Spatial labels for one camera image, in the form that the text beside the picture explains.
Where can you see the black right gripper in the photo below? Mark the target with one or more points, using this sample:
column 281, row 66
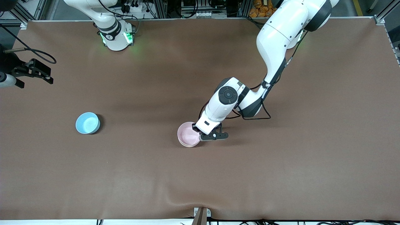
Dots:
column 12, row 63

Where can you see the pink bowl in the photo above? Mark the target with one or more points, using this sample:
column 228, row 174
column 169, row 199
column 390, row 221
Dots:
column 187, row 135

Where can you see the blue bowl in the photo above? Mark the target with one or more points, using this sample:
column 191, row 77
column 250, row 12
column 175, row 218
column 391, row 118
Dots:
column 87, row 123

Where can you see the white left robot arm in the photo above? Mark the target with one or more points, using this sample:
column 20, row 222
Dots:
column 281, row 31

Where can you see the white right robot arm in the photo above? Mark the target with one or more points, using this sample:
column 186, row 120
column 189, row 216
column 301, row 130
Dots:
column 115, row 40

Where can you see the brown table mat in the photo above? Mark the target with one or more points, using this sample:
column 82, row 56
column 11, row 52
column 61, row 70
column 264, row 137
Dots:
column 125, row 175

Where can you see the brown angled bar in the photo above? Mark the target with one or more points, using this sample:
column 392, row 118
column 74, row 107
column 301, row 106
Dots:
column 200, row 218

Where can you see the white connector block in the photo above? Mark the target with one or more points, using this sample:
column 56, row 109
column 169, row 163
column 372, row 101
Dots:
column 205, row 14

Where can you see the orange snack packets pile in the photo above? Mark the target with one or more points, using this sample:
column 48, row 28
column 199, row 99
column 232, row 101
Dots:
column 259, row 12

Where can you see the white power strip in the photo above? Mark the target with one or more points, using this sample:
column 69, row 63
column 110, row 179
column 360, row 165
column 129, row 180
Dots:
column 134, row 7

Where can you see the aluminium frame rail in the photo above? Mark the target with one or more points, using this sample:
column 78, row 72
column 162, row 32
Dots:
column 39, row 7
column 387, row 12

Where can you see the grey metal bracket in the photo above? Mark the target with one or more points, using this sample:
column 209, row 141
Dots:
column 208, row 213

